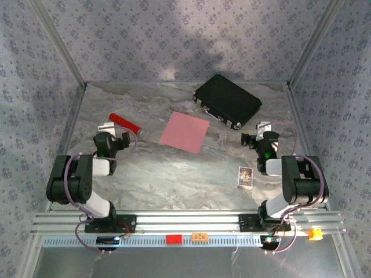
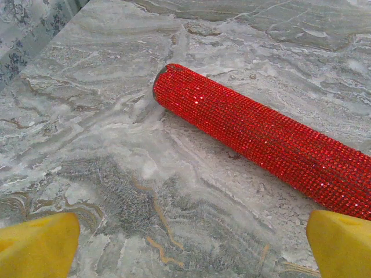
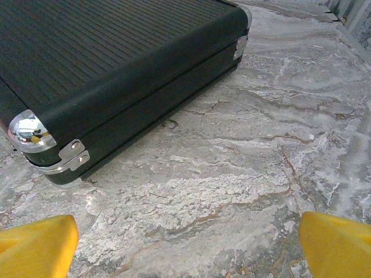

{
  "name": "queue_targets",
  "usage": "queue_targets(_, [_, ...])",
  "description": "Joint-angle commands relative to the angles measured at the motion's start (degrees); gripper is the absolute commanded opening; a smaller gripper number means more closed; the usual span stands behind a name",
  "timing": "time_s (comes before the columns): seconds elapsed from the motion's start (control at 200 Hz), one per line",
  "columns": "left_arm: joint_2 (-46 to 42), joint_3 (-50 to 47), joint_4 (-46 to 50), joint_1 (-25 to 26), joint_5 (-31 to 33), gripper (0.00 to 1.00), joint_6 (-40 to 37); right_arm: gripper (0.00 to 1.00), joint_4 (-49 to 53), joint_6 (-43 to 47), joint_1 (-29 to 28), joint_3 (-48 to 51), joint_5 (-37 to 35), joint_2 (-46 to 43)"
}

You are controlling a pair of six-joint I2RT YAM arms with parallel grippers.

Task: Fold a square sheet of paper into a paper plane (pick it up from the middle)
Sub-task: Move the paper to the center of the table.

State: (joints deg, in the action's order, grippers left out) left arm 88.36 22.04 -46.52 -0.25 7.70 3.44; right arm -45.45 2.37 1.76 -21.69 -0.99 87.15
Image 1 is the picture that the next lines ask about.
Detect red cylinder marker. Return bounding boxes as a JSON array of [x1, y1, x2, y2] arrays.
[[108, 113, 145, 136]]

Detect pink paper sheet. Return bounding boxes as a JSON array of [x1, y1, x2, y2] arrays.
[[159, 111, 210, 155]]

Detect aluminium mounting rail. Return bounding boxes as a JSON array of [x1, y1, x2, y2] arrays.
[[30, 210, 347, 236]]

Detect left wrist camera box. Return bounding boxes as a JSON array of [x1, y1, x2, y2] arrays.
[[97, 122, 117, 136]]

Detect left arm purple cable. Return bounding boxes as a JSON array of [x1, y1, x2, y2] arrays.
[[64, 125, 139, 256]]

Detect playing card box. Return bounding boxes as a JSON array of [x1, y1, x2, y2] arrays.
[[237, 166, 253, 190]]

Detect aluminium frame post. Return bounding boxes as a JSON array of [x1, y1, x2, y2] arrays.
[[288, 0, 345, 89], [28, 0, 88, 89]]

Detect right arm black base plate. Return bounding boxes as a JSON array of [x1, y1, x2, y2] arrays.
[[238, 214, 292, 232]]

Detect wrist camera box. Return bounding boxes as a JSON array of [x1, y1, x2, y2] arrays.
[[97, 122, 117, 136], [255, 121, 273, 137]]

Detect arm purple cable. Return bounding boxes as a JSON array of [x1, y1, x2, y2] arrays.
[[64, 125, 139, 256], [265, 120, 326, 255]]

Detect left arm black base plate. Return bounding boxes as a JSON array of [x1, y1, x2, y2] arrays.
[[84, 214, 137, 233]]

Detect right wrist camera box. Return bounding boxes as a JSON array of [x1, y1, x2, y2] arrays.
[[255, 121, 273, 137]]

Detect aluminium side rail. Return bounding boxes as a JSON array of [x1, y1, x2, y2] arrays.
[[46, 83, 88, 212], [285, 83, 331, 211]]

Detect grey slotted cable duct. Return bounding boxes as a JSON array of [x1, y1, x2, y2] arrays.
[[42, 235, 290, 248]]

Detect black hard case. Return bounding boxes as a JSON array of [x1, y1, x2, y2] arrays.
[[192, 74, 263, 131]]

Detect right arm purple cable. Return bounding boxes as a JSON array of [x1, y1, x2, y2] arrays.
[[265, 120, 326, 255]]

